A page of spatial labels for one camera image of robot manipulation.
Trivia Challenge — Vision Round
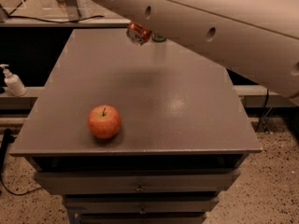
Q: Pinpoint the red coke can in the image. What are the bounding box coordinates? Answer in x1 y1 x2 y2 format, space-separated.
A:
126 21 151 46

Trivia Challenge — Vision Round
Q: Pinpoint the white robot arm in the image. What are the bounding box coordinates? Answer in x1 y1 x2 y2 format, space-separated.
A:
92 0 299 105

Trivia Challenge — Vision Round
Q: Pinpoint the green soda can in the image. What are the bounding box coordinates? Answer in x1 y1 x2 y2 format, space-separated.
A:
151 33 166 42

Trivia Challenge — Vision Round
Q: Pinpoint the grey drawer cabinet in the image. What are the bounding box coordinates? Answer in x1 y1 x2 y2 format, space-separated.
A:
11 29 261 224

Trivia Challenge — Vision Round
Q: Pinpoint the red apple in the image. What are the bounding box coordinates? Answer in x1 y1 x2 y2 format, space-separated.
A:
88 105 121 139

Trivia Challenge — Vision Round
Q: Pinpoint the metal drawer knob upper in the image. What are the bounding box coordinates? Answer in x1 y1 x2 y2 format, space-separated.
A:
135 184 145 193

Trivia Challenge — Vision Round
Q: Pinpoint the metal drawer knob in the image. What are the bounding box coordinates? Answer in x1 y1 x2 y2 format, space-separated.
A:
138 206 148 215
135 184 145 193

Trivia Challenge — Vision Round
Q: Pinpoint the metal drawer knob lower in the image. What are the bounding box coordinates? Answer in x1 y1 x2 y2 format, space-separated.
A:
138 206 148 215

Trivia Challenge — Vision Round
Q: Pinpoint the white pump bottle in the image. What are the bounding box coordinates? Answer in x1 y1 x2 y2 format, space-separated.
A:
0 64 27 96

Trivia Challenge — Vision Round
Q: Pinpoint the black cable on floor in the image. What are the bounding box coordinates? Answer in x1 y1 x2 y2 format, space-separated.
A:
0 128 43 197

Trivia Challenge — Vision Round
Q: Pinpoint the black cable on ledge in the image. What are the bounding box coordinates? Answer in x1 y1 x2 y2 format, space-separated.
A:
7 0 106 24

